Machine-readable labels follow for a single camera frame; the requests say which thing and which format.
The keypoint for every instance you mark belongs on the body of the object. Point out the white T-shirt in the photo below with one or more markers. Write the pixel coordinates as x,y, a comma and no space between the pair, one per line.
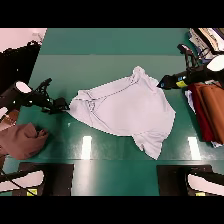
126,106

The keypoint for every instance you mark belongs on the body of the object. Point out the white garment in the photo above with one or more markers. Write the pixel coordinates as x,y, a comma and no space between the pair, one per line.
190,100

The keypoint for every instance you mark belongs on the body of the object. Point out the brown garment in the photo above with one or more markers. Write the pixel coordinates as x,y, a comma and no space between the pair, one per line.
20,140

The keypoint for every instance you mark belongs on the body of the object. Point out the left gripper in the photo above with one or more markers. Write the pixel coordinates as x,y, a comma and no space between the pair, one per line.
58,105

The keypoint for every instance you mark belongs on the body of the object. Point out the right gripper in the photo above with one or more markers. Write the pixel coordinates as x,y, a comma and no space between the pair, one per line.
172,82

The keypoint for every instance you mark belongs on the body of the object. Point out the orange garment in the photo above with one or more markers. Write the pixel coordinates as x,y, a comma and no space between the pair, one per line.
215,106

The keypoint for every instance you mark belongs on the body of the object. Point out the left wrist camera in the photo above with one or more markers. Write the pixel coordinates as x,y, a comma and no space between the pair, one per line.
43,85

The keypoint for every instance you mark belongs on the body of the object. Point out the black garment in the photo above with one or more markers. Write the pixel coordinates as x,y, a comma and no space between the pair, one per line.
16,65

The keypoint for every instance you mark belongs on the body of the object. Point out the red garment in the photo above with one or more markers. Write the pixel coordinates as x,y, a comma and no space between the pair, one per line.
201,111

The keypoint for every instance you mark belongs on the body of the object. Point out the heap of clothes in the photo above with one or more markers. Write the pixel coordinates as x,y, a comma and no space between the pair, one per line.
208,38

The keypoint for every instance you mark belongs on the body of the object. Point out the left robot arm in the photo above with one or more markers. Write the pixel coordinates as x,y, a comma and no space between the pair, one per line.
22,87

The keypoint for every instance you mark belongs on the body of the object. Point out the pale pink garment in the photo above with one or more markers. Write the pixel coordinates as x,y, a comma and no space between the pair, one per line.
16,36

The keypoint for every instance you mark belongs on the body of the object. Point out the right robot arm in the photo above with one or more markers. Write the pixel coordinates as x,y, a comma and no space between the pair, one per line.
216,63

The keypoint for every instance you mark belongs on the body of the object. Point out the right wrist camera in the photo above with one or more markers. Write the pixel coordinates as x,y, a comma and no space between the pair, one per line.
187,53

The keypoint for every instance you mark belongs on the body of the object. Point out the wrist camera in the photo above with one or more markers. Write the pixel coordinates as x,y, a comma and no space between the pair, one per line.
43,85
187,53

